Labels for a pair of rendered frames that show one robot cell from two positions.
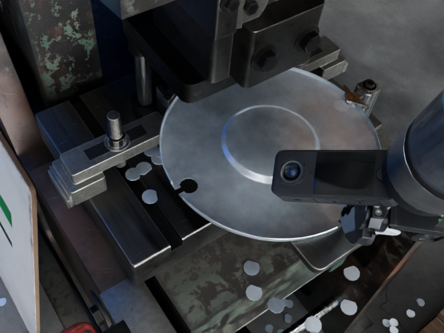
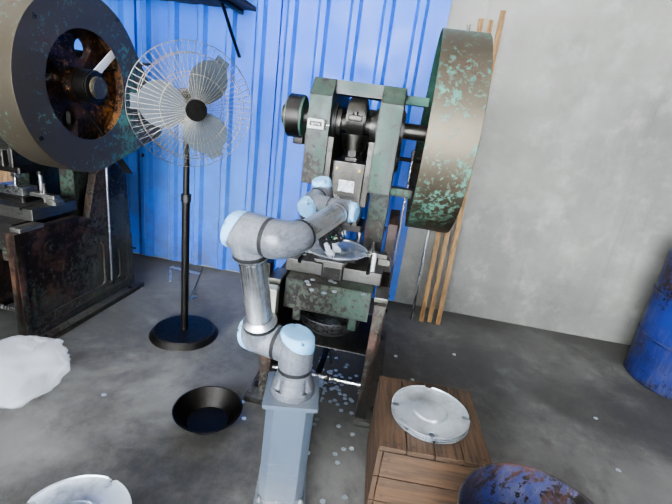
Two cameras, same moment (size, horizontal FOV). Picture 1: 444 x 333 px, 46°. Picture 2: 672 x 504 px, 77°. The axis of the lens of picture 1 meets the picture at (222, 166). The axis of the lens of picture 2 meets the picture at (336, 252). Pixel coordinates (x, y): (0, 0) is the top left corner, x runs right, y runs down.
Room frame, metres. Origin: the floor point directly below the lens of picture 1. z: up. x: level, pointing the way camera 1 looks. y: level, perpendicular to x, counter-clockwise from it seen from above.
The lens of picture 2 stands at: (-0.81, -1.41, 1.40)
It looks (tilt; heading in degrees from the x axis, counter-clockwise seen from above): 19 degrees down; 47
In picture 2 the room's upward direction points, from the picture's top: 8 degrees clockwise
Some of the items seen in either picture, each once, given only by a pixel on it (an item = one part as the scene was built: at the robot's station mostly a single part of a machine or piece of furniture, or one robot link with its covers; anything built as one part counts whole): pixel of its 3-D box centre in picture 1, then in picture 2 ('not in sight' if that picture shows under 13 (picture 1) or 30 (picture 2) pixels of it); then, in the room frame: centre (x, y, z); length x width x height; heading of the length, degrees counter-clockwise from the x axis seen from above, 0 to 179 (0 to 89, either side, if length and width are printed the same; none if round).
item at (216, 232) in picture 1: (212, 131); (337, 261); (0.53, 0.02, 0.68); 0.45 x 0.30 x 0.06; 131
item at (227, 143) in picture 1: (270, 141); (336, 248); (0.43, -0.06, 0.78); 0.29 x 0.29 x 0.01
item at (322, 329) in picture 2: not in sight; (329, 317); (0.53, 0.02, 0.36); 0.34 x 0.34 x 0.10
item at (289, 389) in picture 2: not in sight; (293, 377); (-0.04, -0.45, 0.50); 0.15 x 0.15 x 0.10
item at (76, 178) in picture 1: (111, 143); not in sight; (0.42, 0.15, 0.76); 0.17 x 0.06 x 0.10; 131
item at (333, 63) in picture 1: (302, 55); (374, 251); (0.64, -0.11, 0.76); 0.17 x 0.06 x 0.10; 131
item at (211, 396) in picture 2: not in sight; (207, 413); (-0.12, 0.03, 0.04); 0.30 x 0.30 x 0.07
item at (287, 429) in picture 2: not in sight; (286, 440); (-0.04, -0.45, 0.23); 0.19 x 0.19 x 0.45; 51
